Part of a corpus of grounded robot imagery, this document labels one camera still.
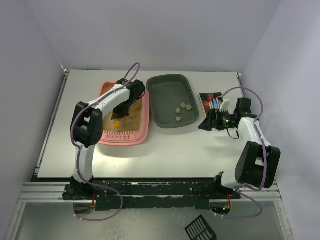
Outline black slotted spatula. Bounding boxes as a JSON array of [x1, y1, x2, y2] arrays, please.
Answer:
[[184, 215, 217, 240]]

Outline light blue correction tape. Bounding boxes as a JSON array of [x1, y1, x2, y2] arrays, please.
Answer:
[[212, 99, 219, 109]]

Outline yellow litter scoop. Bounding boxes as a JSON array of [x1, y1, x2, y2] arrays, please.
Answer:
[[113, 119, 120, 129]]

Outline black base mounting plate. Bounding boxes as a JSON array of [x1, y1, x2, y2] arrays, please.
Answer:
[[62, 176, 241, 211]]

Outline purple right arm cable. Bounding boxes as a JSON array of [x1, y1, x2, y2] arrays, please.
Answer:
[[214, 86, 267, 219]]

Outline pink litter box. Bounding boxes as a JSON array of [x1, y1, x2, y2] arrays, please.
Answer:
[[99, 80, 150, 146]]

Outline dark grey plastic tray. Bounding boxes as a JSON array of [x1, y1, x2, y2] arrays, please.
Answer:
[[146, 74, 200, 129]]

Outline red cap white marker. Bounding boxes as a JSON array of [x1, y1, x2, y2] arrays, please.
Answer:
[[207, 96, 212, 104]]

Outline dark hardcover book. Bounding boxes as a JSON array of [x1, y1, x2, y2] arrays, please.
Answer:
[[199, 92, 222, 117]]

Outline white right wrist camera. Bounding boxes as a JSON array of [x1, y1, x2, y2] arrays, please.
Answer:
[[217, 96, 230, 112]]

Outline aluminium frame rail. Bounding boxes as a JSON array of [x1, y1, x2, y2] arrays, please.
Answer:
[[18, 182, 282, 202]]

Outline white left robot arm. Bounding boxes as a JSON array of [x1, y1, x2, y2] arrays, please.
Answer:
[[70, 78, 146, 197]]

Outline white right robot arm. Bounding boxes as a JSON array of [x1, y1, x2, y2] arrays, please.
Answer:
[[198, 96, 281, 195]]

